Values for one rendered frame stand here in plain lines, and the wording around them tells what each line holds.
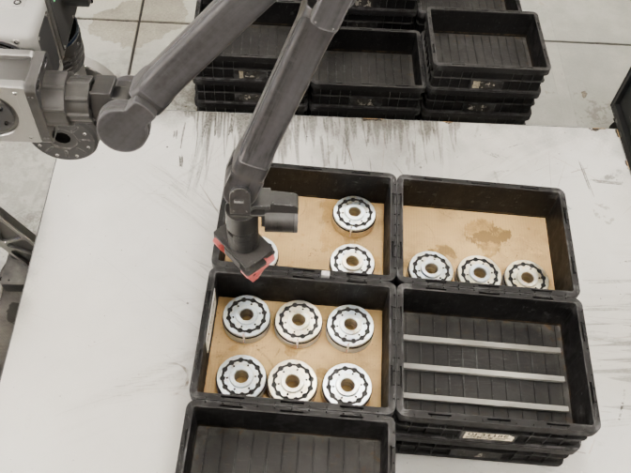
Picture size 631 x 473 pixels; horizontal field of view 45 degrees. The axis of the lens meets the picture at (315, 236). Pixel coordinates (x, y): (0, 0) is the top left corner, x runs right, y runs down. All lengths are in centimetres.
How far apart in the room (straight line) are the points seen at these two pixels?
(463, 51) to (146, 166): 127
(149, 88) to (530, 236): 107
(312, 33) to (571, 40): 280
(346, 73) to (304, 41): 172
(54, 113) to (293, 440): 79
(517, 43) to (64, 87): 202
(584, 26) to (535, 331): 237
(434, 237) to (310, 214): 30
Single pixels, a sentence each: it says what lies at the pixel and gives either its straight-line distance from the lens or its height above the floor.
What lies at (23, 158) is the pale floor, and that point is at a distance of 315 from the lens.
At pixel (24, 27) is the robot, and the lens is 124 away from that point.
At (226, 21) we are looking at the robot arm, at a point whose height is 161.
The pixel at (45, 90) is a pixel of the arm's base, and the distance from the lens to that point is 120.
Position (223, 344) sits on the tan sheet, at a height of 83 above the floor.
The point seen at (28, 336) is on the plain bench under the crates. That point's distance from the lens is 188.
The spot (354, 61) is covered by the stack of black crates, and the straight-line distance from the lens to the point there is 287.
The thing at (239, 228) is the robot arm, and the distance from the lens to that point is 131.
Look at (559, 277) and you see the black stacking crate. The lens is 182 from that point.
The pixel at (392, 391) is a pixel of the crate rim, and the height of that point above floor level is 93.
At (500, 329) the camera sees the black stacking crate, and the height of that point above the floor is 83.
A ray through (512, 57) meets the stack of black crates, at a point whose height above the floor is 49.
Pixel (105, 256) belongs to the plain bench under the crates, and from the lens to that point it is 194.
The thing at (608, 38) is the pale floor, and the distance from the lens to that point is 391.
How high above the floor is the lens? 230
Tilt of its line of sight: 55 degrees down
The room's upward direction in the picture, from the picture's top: 6 degrees clockwise
